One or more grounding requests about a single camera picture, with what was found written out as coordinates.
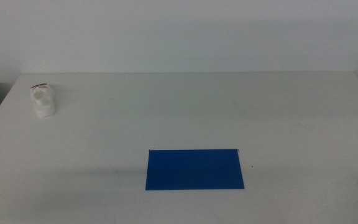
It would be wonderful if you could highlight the blue rectangular mat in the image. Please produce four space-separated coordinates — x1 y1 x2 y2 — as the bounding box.
145 149 246 191

